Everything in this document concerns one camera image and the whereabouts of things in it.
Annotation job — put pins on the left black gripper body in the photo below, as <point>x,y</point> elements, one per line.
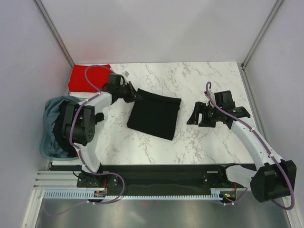
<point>125,92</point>

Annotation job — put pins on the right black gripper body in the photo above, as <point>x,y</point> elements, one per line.
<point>211,113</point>

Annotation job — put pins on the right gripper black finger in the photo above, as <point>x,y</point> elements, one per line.
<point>197,110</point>
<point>207,123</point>

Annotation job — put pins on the black t shirt with logo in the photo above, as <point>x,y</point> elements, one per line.
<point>155,115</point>

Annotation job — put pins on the blue plastic laundry basket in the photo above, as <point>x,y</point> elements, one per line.
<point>47,152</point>

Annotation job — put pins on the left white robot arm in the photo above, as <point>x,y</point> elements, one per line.
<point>87,154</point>

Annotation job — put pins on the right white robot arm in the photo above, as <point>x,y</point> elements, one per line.
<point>274,177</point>

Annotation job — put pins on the folded red t shirt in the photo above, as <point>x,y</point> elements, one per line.
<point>96,77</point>

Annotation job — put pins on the grey blue t shirt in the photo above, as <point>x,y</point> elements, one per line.
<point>50,114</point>

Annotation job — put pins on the black t shirt in basket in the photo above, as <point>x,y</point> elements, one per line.
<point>59,133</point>

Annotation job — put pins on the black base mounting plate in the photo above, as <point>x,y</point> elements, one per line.
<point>188,179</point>

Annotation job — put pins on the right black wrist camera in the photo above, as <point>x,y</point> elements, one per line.
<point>224,100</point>

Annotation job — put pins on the right aluminium frame post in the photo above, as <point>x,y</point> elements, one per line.
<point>266,25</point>

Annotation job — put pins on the aluminium frame post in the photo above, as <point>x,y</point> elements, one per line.
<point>51,26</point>
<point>266,25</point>

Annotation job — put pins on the left aluminium frame post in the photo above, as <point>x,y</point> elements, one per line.
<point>51,26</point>

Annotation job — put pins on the white slotted cable duct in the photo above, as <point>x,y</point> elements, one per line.
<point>106,195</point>

